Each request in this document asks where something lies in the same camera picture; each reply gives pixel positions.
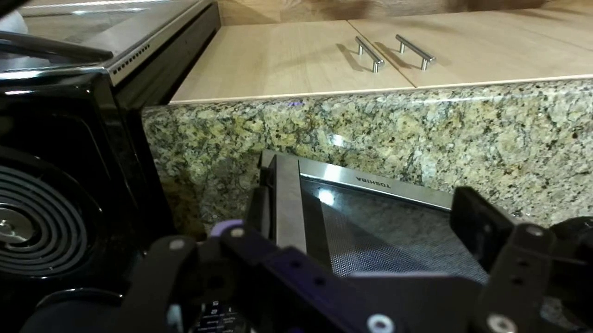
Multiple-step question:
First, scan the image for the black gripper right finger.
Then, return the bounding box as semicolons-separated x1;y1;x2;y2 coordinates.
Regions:
451;183;593;333

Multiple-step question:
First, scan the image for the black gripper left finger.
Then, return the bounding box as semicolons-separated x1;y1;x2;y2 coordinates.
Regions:
117;218;405;333

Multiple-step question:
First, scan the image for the microwave door with handle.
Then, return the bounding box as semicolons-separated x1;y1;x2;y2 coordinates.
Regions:
247;148;521;288

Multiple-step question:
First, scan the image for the light wooden cabinet door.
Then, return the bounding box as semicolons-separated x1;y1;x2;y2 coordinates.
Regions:
169;16;418;105
347;5;593;90

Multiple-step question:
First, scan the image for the stainless black microwave body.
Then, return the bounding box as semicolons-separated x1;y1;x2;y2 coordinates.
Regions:
0;0;223;333

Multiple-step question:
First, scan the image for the black stove burner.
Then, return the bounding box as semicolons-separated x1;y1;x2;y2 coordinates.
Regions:
0;146;104;279

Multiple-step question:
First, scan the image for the metal bar cabinet handle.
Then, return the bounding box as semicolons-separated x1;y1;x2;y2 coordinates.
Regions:
353;33;386;74
395;33;436;72

